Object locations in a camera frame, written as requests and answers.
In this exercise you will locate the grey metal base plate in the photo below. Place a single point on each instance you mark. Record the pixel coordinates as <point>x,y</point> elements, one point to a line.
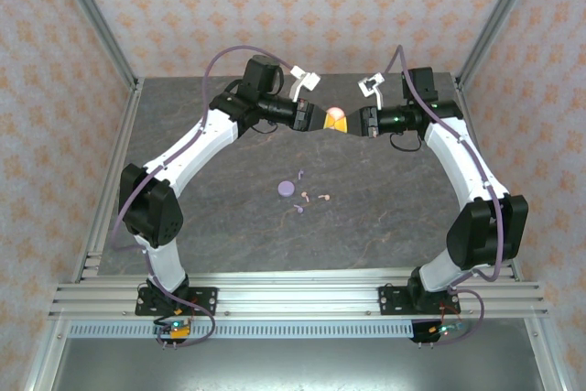
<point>293,368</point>

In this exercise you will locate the aluminium frame post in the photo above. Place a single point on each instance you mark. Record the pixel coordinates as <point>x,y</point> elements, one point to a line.
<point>501,11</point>
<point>93,11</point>

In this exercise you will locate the pink earbud charging case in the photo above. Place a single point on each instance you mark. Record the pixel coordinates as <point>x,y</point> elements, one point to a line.
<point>334,113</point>

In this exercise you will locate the aluminium base rail beam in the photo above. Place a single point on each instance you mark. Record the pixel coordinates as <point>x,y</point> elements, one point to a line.
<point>297,295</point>

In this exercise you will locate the small controller circuit board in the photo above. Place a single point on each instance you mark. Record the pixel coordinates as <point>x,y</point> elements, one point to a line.
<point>446,329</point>
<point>176,329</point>

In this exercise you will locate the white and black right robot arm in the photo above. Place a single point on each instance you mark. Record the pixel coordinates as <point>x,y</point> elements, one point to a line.
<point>453,153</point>

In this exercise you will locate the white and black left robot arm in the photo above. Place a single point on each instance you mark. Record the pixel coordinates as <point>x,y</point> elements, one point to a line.
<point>201,134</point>

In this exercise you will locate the aluminium side rail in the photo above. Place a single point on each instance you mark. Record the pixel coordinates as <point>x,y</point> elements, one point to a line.
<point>122,134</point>
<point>459,86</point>

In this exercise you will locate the purple earbud charging case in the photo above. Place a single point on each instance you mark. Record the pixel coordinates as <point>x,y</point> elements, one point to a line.
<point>286,189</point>

